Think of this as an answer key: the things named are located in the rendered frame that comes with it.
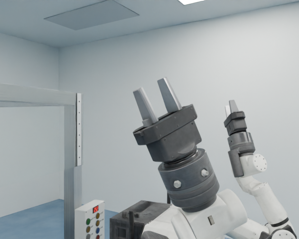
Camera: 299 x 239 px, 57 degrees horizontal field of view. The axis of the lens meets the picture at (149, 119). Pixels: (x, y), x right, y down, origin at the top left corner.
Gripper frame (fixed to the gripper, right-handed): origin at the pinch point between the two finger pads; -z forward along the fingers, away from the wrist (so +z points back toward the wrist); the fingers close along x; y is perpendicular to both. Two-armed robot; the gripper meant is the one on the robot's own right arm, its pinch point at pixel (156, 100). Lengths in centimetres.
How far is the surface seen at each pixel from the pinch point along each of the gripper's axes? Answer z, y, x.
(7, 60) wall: -126, -444, 72
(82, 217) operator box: 41, -90, 0
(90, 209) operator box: 40, -90, 5
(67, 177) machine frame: 22, -94, 2
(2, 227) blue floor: 102, -424, -36
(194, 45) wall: -28, -238, 263
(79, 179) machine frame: 26, -93, 7
